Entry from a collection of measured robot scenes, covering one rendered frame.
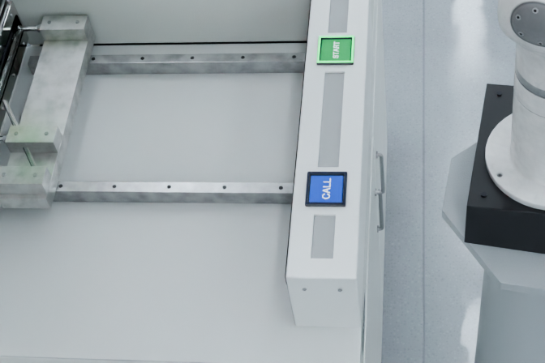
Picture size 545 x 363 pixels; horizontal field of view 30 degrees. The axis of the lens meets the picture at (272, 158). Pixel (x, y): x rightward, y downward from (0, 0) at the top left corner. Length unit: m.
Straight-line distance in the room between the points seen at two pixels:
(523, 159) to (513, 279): 0.18
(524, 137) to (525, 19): 0.29
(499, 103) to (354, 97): 0.22
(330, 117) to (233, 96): 0.28
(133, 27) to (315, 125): 0.47
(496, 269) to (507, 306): 0.24
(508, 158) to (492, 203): 0.08
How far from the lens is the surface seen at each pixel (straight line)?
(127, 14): 1.79
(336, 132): 1.48
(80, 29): 1.78
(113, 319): 1.53
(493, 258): 1.52
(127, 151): 1.69
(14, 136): 1.66
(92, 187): 1.63
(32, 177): 1.60
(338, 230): 1.38
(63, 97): 1.72
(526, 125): 1.39
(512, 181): 1.47
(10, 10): 1.82
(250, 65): 1.74
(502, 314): 1.78
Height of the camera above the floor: 2.12
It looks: 53 degrees down
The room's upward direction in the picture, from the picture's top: 11 degrees counter-clockwise
